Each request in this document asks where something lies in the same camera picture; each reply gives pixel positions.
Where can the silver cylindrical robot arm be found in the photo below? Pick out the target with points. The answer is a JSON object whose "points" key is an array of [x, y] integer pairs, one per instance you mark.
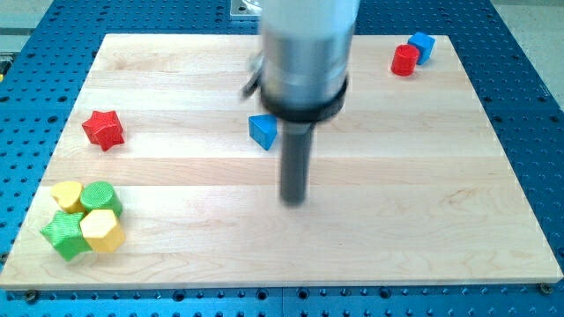
{"points": [[301, 71]]}

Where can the light wooden board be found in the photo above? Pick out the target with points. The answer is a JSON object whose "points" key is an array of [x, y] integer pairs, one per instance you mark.
{"points": [[408, 185]]}

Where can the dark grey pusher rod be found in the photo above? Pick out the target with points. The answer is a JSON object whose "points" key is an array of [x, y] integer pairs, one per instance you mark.
{"points": [[295, 154]]}

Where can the blue triangular block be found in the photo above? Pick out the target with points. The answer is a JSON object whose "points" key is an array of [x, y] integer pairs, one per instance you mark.
{"points": [[263, 129]]}

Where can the red cylinder block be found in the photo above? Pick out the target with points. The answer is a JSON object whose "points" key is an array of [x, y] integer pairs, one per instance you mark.
{"points": [[404, 60]]}

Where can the red star block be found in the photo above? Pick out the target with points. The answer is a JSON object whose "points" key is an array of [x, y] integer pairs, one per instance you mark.
{"points": [[104, 129]]}

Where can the blue cube block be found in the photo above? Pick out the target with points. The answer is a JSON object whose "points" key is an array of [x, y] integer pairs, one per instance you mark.
{"points": [[424, 44]]}

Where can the green cylinder block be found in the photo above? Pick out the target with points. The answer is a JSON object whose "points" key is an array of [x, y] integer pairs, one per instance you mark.
{"points": [[101, 195]]}

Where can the yellow hexagon block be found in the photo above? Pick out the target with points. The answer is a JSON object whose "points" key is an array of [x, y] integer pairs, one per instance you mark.
{"points": [[102, 231]]}

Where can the yellow heart block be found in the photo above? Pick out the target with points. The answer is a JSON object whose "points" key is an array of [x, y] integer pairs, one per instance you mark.
{"points": [[67, 195]]}

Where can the green star block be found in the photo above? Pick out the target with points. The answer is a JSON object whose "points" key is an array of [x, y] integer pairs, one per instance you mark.
{"points": [[64, 234]]}

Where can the blue perforated metal base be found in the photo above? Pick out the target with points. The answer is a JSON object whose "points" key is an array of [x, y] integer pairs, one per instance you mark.
{"points": [[45, 79]]}

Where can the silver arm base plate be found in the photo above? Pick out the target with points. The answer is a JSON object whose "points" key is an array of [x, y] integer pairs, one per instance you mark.
{"points": [[245, 10]]}

